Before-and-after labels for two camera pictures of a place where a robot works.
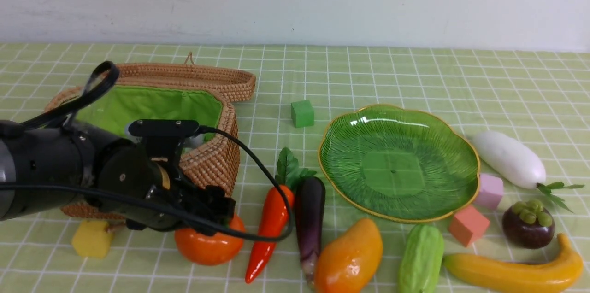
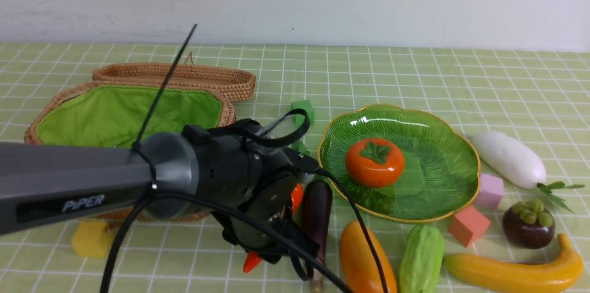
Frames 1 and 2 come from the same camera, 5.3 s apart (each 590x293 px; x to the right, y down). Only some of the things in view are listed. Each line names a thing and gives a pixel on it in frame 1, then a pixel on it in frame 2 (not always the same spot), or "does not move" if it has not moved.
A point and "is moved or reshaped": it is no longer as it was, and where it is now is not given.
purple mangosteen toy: x=527 y=225 does not move
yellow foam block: x=91 y=239 does not move
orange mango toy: x=347 y=263 is moved or reshaped
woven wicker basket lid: x=234 y=84 does not move
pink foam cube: x=491 y=190 does not move
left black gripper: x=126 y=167 → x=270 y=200
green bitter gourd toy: x=421 y=260 does not move
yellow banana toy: x=563 y=270 does not move
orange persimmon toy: x=205 y=249 → x=374 y=162
